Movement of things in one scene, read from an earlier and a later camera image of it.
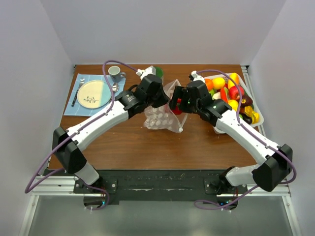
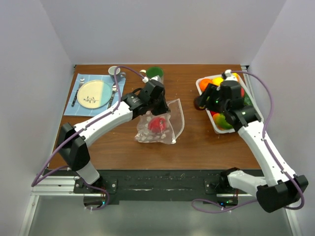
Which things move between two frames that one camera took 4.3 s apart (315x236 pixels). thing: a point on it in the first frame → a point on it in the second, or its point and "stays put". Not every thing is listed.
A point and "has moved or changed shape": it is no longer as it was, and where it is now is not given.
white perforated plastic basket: (255, 105) stays put
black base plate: (160, 185) stays put
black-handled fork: (81, 79) stays put
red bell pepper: (177, 111) → (157, 124)
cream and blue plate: (93, 94) stays put
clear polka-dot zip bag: (163, 117) has moved or changed shape
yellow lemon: (218, 83) stays put
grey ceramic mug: (115, 73) stays put
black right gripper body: (181, 92) → (214, 103)
